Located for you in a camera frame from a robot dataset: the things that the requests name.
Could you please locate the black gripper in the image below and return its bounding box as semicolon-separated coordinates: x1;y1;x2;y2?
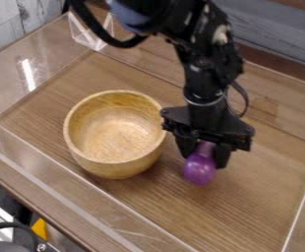
161;97;256;169

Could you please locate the purple toy eggplant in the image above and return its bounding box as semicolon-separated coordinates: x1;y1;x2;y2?
184;142;217;186

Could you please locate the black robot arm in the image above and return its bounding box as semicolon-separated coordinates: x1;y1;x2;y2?
69;0;256;168

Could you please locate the brown wooden bowl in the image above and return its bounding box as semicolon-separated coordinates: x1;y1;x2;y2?
64;90;167;179

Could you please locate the yellow warning label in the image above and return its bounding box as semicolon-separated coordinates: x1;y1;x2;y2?
33;218;49;240

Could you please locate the clear acrylic tray wall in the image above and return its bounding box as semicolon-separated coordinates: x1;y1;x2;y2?
0;125;197;252

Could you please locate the clear acrylic corner bracket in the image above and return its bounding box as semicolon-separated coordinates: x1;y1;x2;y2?
69;12;109;52

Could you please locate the black cable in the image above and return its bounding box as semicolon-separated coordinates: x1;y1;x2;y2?
0;221;39;252

